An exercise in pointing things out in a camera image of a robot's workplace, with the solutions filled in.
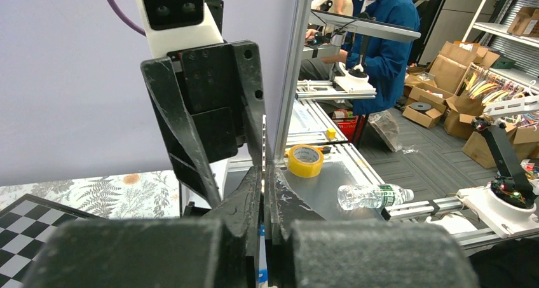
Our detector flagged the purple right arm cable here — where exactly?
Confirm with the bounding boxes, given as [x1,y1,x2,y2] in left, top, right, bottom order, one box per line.
[99,0,148,39]

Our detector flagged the yellow tape roll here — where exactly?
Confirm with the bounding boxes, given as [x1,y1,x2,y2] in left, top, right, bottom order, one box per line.
[287,144,324,179]

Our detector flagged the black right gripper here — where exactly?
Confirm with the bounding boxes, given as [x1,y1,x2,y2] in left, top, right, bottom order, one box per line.
[140,41,265,207]

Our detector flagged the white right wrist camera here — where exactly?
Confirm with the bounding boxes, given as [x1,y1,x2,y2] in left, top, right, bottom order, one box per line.
[135,0,224,58]

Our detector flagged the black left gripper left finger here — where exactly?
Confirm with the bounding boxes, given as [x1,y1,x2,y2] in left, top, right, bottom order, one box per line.
[21,167,260,287]

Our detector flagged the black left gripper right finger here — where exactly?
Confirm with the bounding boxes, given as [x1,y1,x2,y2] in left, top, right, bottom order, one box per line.
[264,165,479,287]

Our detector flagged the blue key tag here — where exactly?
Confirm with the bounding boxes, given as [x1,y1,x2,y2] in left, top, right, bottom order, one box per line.
[258,224,269,288]

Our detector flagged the cardboard boxes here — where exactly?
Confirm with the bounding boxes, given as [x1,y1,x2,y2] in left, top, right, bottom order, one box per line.
[403,6,538,168]

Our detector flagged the clear plastic bottle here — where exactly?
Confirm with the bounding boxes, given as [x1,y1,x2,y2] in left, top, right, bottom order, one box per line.
[337,184,414,210]

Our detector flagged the black white chessboard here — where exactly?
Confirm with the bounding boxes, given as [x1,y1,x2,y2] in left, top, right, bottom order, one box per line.
[1,194,95,287]

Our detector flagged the person in blue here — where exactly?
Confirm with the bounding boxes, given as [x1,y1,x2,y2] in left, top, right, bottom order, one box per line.
[301,0,420,115]

